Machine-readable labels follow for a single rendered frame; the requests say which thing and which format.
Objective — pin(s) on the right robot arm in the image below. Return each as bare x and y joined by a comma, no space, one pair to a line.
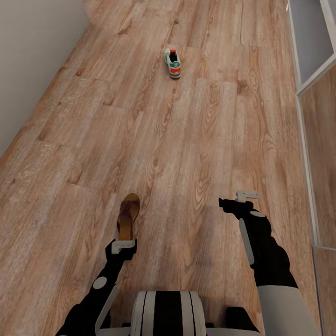
283,308

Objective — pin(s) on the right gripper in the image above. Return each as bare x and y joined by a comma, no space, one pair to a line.
231,206

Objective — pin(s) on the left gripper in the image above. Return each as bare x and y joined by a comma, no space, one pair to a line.
124,254

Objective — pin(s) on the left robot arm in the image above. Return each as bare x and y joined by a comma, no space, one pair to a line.
86,318

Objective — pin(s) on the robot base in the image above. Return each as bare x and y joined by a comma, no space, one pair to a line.
238,323

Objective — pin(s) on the gym shoe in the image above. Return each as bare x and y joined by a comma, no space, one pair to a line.
173,62

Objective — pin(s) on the sandal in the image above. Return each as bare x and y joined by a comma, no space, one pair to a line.
129,210

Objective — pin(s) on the robot trunk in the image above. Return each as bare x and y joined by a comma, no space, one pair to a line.
168,313

